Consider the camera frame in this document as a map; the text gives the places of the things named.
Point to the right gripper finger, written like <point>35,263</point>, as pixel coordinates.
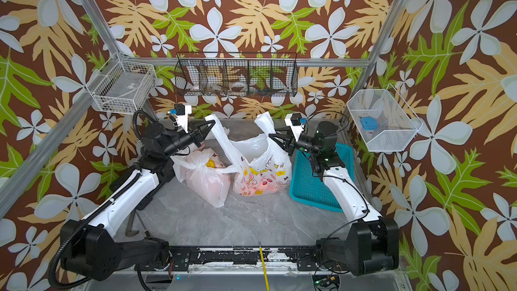
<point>283,140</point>
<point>284,131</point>

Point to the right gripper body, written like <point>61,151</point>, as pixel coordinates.
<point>306,145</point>

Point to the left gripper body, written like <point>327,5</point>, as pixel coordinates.
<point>182,142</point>

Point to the teal plastic basket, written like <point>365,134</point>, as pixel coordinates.
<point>309,190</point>

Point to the printed white plastic bag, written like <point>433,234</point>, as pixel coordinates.
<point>161,135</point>

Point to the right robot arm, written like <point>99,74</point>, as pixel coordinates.
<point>371,244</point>

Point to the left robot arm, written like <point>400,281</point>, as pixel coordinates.
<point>88,250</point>

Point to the blue object in basket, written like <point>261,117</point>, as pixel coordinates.
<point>369,123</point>

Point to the yellow stick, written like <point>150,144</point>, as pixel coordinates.
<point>264,268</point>

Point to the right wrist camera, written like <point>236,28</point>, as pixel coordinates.
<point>296,122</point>

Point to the black wire basket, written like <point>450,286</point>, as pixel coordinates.
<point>236,74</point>

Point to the white wire basket left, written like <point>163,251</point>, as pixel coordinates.
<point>122,86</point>

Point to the white wire basket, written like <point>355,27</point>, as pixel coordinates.
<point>122,86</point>
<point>398,123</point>

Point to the white wire basket right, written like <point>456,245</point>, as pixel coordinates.
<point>398,123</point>

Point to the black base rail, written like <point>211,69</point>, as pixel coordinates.
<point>288,258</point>

